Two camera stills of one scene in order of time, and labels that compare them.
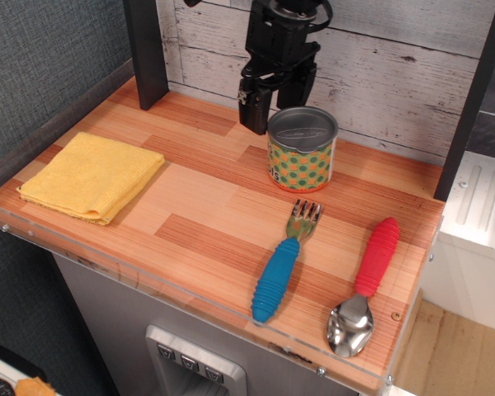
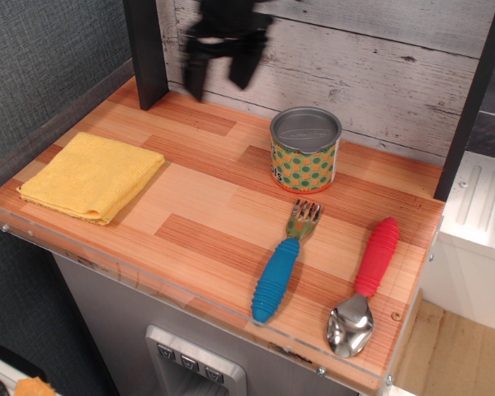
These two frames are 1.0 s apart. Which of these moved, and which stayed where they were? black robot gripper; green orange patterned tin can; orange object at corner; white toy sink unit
Moved: black robot gripper
Stayed: green orange patterned tin can; white toy sink unit; orange object at corner
